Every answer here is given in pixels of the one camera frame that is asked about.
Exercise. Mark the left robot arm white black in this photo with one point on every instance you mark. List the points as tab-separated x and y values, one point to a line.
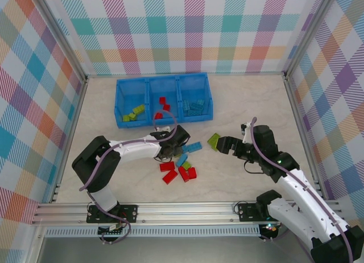
133	150

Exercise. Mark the aluminium frame post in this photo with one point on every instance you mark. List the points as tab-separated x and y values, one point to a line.
63	32
310	32

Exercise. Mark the wide aluminium base rail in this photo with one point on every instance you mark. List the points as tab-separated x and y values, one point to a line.
185	213

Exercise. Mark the small green lego brick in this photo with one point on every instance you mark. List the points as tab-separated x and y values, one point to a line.
132	116
125	118
186	165

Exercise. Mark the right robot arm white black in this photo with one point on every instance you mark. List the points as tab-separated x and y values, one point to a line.
298	189

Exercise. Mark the small blue lego brick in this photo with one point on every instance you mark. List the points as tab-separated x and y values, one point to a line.
201	101

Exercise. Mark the aluminium side rail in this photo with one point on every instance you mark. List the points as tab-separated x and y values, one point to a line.
303	132
71	132

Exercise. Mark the small circuit board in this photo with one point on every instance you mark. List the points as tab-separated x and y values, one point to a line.
270	227
112	230

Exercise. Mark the red lego brick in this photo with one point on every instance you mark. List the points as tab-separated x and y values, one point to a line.
166	106
167	166
170	177
192	172
162	100
183	174
158	116

